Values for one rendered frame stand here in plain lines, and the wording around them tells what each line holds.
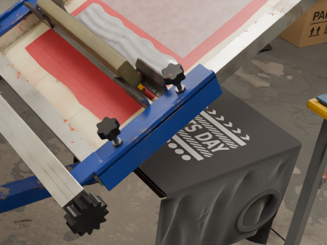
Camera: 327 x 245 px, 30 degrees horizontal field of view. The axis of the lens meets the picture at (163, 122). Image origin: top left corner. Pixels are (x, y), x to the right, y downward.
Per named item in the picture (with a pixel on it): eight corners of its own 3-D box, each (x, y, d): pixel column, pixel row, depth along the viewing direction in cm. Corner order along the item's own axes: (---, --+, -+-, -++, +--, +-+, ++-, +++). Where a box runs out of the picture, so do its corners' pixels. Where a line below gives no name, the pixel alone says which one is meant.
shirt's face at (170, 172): (203, 74, 197) (203, 73, 197) (301, 144, 169) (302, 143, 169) (72, 106, 171) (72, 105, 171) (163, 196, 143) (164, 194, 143)
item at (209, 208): (255, 217, 191) (279, 130, 173) (274, 233, 185) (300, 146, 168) (133, 270, 165) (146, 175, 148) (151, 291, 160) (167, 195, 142)
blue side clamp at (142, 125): (207, 82, 126) (198, 59, 121) (223, 93, 123) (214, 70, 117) (96, 177, 120) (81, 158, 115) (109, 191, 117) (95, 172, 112)
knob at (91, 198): (99, 197, 112) (81, 175, 107) (115, 215, 109) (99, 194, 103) (67, 223, 111) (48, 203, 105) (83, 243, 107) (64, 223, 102)
